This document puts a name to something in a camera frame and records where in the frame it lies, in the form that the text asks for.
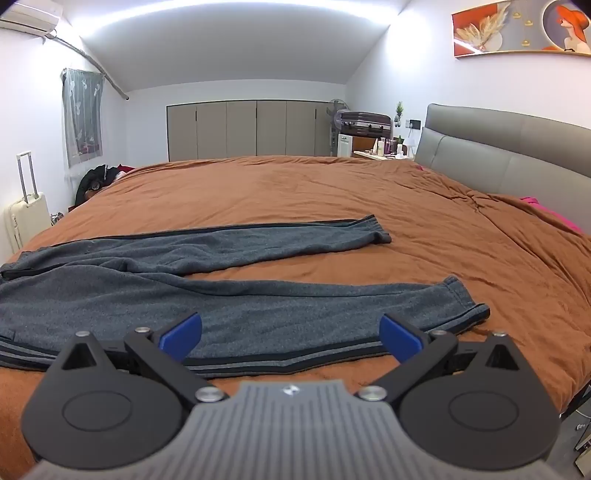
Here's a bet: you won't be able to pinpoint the orange-brown bed blanket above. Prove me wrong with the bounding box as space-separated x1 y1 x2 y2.
0 155 591 480

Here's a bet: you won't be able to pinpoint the grey wall pipe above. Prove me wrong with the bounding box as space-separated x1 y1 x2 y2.
48 33 131 101

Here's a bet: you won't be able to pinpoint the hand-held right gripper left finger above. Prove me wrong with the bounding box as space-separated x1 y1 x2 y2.
57 312 230 406

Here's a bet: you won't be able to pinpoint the orange wall picture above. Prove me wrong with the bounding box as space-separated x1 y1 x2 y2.
451 0 591 60

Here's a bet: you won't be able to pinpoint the black clothing pile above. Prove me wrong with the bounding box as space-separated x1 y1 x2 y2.
75 164 136 205

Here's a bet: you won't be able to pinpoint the wooden desk with bottles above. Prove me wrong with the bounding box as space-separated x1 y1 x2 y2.
353 136 415 161

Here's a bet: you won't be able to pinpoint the grey patterned curtain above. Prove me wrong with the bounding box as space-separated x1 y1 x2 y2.
61 68 105 169

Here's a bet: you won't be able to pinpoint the pink cloth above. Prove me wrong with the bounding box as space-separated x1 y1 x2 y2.
520 196 585 237

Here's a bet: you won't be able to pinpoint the standing fan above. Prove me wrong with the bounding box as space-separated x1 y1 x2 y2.
326 98 348 157

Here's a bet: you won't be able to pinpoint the dark suitcase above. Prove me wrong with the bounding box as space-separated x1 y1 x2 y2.
335 111 392 136

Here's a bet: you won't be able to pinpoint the beige wardrobe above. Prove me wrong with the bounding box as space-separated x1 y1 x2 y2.
166 100 337 162

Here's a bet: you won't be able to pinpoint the white suitcase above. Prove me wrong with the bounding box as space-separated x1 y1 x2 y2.
4 152 51 254

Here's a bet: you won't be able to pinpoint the grey pants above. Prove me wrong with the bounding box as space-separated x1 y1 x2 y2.
0 215 491 380

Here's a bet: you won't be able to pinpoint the grey padded headboard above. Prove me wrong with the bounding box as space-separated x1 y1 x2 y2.
414 103 591 209

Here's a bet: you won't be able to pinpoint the white air conditioner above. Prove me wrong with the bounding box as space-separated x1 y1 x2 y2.
0 0 62 36

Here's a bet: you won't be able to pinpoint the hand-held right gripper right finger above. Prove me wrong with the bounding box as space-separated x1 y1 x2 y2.
355 313 523 405

